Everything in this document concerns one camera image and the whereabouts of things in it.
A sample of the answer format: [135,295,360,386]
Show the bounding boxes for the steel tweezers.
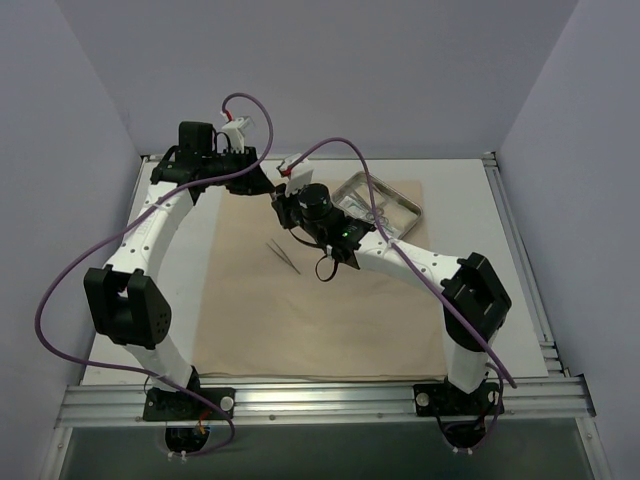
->
[265,239,301,275]

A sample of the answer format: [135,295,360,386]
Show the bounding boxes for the metal instrument tray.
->
[331,171,423,239]

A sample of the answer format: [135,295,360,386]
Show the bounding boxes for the beige cloth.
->
[193,194,446,381]

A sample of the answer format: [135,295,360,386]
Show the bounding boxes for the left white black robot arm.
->
[84,117,275,419]

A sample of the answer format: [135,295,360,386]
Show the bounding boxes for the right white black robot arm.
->
[271,183,512,413]

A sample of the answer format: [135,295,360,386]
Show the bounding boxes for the steel surgical scissors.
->
[363,203,394,228]

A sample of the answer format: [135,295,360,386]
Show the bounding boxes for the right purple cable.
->
[277,137,519,447]

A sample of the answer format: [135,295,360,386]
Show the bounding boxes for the purple cable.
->
[277,137,519,447]
[33,92,275,456]

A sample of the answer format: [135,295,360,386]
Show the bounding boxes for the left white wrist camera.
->
[221,116,254,152]

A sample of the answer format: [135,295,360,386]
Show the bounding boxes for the back aluminium rail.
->
[141,152,497,162]

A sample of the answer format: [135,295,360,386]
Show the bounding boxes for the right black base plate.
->
[412,381,504,417]

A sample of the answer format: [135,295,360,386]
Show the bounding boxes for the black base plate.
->
[412,381,504,417]
[142,387,236,422]

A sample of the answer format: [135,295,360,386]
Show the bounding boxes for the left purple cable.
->
[33,92,275,456]

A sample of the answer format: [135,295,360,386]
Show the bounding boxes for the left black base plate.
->
[142,387,236,422]

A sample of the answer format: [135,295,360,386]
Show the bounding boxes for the front aluminium rail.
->
[56,376,596,428]

